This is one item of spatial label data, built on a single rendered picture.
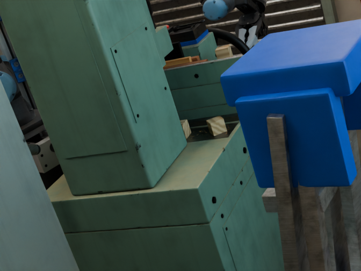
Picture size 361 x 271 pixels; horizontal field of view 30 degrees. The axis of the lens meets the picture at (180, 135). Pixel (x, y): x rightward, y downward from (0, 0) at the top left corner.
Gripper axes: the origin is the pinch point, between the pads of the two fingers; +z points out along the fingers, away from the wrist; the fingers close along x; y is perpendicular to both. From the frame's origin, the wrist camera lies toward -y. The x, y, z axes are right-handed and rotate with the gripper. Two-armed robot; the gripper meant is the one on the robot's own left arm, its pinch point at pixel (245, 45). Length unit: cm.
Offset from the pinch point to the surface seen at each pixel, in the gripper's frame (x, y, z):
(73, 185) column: 19, -37, 71
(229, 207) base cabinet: -12, -19, 69
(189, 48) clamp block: 6.0, -22.3, 18.9
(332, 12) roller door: 30, 180, -196
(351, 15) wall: 19, 189, -198
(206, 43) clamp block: 3.3, -18.4, 14.3
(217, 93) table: -5.9, -23.2, 38.1
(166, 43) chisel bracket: 6.8, -32.2, 25.6
